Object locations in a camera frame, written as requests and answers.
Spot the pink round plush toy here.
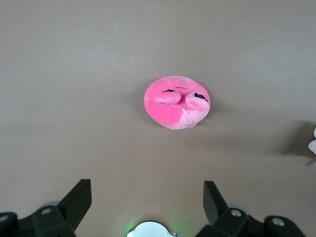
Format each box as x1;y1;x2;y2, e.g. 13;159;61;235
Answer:
143;75;211;130

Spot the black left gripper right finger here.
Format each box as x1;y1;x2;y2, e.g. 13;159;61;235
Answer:
195;181;307;237

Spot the white pink plush dog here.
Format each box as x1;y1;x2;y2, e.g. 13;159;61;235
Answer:
307;126;316;156

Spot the brown table cover mat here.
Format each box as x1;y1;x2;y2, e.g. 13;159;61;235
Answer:
0;0;316;237

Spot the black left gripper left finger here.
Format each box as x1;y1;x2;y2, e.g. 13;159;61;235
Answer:
0;179;92;237

